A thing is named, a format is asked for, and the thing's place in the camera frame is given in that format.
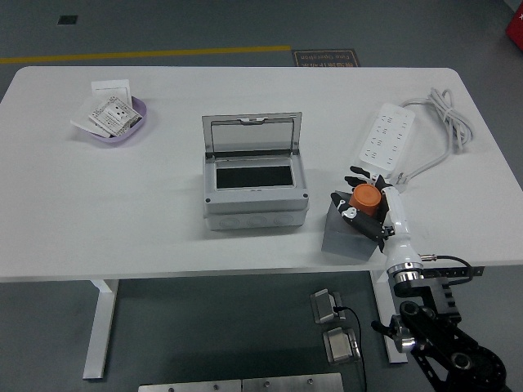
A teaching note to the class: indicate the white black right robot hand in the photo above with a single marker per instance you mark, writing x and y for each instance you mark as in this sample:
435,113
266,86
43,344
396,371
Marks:
398,241

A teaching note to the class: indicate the orange cylinder object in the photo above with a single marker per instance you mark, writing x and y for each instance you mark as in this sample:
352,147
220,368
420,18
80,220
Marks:
365,198

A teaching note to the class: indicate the grey lidded junction box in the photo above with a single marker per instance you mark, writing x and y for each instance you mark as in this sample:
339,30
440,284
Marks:
253,201

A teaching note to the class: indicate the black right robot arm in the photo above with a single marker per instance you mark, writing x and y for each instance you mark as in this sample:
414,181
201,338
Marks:
441,339

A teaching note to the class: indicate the grey holder block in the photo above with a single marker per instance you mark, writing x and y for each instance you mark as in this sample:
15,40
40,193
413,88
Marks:
343,241

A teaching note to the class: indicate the red object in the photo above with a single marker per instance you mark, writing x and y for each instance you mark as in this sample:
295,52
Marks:
515,28

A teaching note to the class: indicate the white table leg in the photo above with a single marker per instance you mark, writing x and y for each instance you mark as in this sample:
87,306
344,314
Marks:
100,326
384,298

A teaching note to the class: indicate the grey foot pedal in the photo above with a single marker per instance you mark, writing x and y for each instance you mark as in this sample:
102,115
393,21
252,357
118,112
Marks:
341,347
324,306

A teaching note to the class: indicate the white power strip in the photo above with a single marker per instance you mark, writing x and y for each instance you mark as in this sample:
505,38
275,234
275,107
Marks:
384,139

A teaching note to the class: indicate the grey metal plate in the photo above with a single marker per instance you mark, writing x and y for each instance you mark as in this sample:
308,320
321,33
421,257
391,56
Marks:
292,383
188,386

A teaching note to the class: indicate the brown floor sign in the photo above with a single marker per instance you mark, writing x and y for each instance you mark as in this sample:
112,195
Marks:
327,58

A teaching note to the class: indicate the printed white socket panel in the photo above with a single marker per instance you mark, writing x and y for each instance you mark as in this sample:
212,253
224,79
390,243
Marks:
112,116

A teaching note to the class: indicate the dark floor hatch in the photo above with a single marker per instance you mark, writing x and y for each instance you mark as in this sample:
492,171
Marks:
68,19

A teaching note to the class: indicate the plain white switch plate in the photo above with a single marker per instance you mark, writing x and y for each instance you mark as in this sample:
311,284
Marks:
81,120
110,87

